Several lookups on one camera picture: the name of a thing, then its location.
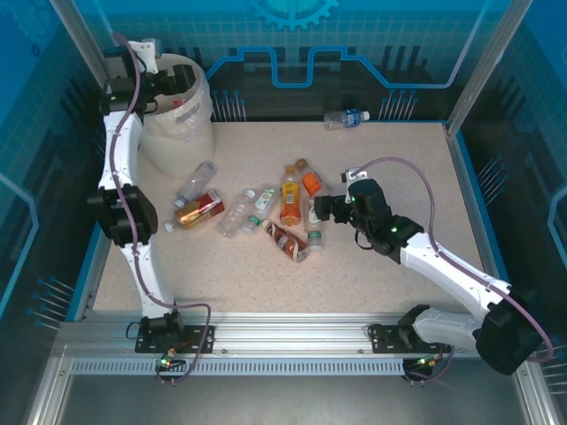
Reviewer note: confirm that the small LED circuit board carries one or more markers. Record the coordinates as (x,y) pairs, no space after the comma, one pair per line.
(427,360)
(167,359)

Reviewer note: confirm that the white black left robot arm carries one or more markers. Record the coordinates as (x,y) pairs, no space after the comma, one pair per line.
(119,150)

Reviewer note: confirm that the clear bottle blue label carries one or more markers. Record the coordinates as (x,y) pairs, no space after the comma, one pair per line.
(345,119)

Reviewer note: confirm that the clear ribbed bottle white cap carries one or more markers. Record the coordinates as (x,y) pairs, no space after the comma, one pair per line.
(235,217)

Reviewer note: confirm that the brown coffee drink bottle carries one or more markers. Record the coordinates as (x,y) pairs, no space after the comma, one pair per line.
(285,242)

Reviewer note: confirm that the orange label bottle brown cap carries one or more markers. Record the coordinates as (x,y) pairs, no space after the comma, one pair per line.
(311,183)

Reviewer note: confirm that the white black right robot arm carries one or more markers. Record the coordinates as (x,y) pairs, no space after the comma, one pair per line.
(443,261)

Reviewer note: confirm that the white plastic bin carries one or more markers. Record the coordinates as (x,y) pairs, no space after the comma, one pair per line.
(177,155)

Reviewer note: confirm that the aluminium frame bar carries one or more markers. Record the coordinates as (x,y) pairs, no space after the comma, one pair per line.
(538,398)
(48,389)

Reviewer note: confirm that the red gold drink bottle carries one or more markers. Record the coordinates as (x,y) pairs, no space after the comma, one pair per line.
(199,210)

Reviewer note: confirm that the white label bottle green neck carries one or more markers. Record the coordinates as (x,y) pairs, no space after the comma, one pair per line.
(313,214)

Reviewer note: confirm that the clear bottle green white label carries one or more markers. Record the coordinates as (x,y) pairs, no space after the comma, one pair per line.
(264,198)

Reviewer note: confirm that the aluminium front rail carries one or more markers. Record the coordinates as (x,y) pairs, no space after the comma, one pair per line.
(288,332)

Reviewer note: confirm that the clear bluish bottle white cap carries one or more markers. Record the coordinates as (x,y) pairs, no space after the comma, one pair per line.
(195,183)

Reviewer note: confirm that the aluminium frame post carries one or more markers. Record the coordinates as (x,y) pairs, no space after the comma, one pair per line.
(496,48)
(82,26)

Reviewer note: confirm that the orange juice bottle yellow label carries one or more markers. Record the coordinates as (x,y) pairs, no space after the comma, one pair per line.
(290,199)

